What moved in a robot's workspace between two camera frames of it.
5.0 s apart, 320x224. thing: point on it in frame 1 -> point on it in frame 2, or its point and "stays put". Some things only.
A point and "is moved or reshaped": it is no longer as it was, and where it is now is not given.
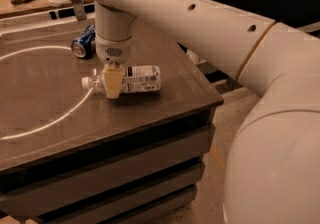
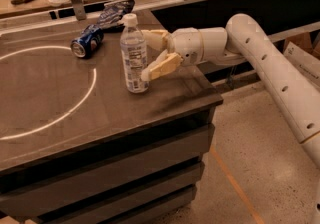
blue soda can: [84, 46] stays put
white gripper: [112, 52] -> [186, 45]
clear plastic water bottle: [135, 79] is moved or reshaped
